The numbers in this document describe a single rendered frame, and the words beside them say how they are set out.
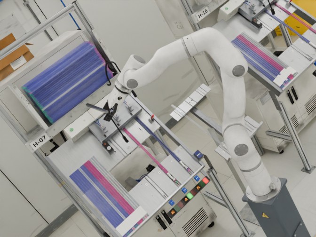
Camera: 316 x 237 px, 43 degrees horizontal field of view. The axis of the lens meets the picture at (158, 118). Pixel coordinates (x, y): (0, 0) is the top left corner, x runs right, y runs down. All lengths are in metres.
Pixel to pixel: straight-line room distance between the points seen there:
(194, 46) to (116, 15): 2.64
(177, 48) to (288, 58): 1.47
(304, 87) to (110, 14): 2.04
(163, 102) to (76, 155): 2.20
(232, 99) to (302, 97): 1.74
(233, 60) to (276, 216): 0.89
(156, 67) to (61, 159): 1.10
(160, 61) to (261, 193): 0.88
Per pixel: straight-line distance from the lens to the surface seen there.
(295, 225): 2.37
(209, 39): 1.74
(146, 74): 1.70
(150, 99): 4.52
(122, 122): 2.57
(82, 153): 2.58
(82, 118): 2.58
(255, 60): 2.98
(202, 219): 3.12
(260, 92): 3.20
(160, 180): 2.51
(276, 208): 2.19
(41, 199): 4.30
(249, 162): 2.03
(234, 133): 1.93
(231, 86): 1.85
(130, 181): 2.95
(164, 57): 1.74
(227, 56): 1.73
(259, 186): 2.13
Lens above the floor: 2.15
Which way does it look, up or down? 25 degrees down
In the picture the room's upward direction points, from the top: 32 degrees counter-clockwise
